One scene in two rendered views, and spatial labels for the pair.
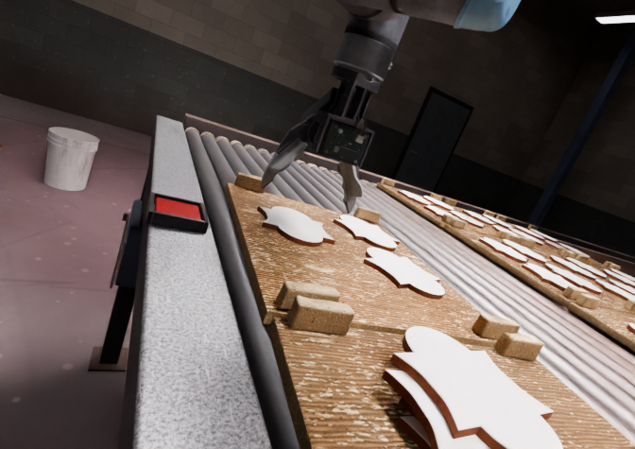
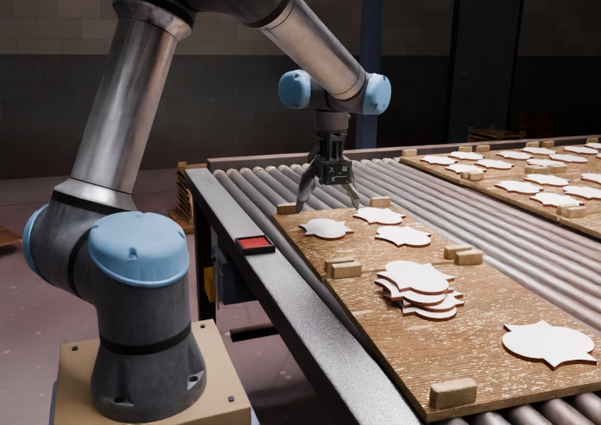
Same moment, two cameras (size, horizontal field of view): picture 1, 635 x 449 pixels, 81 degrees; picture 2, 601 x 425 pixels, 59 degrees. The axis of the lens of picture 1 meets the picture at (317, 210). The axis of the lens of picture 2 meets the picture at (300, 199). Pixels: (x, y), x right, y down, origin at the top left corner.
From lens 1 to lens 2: 69 cm
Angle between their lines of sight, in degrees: 8
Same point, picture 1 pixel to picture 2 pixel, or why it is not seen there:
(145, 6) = (91, 29)
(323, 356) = (351, 285)
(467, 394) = (409, 279)
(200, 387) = (303, 306)
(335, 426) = (357, 302)
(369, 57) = (334, 122)
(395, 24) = not seen: hidden behind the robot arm
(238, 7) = not seen: outside the picture
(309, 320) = (341, 273)
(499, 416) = (421, 283)
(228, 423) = (317, 312)
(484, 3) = (369, 109)
